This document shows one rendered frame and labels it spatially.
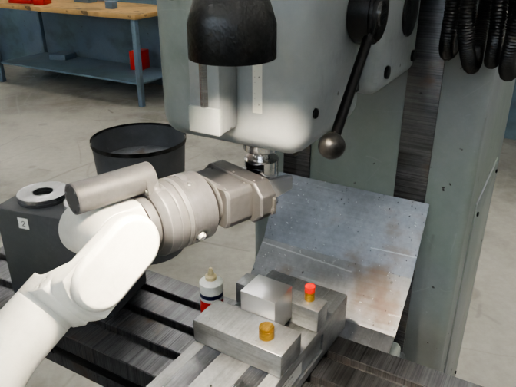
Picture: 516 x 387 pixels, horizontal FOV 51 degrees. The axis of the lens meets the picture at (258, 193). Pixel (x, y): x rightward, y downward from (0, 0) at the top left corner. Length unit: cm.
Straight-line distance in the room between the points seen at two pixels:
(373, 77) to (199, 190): 28
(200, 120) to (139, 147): 242
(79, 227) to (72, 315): 10
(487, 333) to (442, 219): 154
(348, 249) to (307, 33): 62
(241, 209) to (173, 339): 36
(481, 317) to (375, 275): 162
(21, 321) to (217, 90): 30
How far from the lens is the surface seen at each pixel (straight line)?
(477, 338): 255
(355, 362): 93
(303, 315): 86
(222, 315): 83
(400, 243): 109
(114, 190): 60
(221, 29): 42
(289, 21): 57
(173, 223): 61
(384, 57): 76
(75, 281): 56
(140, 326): 100
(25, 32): 784
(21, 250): 108
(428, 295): 118
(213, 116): 59
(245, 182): 68
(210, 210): 64
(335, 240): 112
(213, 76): 58
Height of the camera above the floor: 154
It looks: 25 degrees down
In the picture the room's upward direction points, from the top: straight up
